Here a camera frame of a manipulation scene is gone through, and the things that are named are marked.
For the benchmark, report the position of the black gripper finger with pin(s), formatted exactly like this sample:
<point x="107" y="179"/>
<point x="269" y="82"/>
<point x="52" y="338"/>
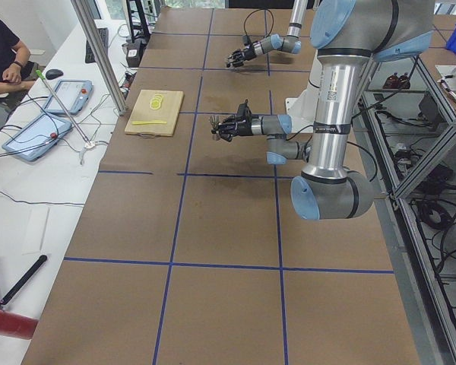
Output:
<point x="235" y="56"/>
<point x="241" y="63"/>
<point x="229" y="122"/>
<point x="227" y="135"/>

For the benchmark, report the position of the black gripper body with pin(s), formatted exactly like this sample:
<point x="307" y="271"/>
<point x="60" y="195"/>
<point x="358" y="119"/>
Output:
<point x="251" y="49"/>
<point x="243" y="128"/>

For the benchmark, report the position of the steel double jigger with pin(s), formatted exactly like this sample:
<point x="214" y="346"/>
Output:
<point x="215" y="124"/>

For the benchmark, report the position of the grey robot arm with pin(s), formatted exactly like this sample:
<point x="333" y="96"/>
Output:
<point x="346" y="36"/>
<point x="289" y="43"/>

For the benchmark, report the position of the bamboo cutting board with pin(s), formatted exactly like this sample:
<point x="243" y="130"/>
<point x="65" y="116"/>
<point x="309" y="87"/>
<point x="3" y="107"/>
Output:
<point x="169" y="111"/>

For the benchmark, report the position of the yellow plastic knife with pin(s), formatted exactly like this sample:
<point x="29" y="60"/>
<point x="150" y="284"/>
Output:
<point x="149" y="122"/>

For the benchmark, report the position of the far teach pendant tablet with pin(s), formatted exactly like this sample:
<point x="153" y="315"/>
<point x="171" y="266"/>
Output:
<point x="73" y="93"/>

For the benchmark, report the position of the teach pendant tablet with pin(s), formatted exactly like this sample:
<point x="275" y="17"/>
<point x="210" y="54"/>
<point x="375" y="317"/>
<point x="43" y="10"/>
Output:
<point x="73" y="93"/>
<point x="37" y="137"/>

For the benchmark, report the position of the black computer mouse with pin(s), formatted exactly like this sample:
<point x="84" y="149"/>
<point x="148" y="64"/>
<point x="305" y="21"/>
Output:
<point x="53" y="74"/>

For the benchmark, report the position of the near teach pendant tablet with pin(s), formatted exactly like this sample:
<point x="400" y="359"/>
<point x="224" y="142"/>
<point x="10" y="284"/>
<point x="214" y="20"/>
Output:
<point x="37" y="137"/>

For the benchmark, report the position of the metal rod green tip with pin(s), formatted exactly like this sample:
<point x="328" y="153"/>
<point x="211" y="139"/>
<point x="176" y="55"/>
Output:
<point x="88" y="143"/>

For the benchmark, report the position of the seated person black shirt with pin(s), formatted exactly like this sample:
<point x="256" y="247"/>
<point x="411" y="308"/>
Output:
<point x="15" y="67"/>

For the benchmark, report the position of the red cylinder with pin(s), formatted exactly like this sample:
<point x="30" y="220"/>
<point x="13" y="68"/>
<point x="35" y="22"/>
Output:
<point x="17" y="326"/>

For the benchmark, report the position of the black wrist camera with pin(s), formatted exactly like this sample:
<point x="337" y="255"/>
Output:
<point x="246" y="40"/>
<point x="244" y="112"/>

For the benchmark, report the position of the aluminium frame post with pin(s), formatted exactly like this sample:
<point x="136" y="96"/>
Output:
<point x="89" y="27"/>

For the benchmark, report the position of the black handle bar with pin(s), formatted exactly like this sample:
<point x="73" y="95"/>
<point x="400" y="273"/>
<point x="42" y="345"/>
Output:
<point x="23" y="280"/>

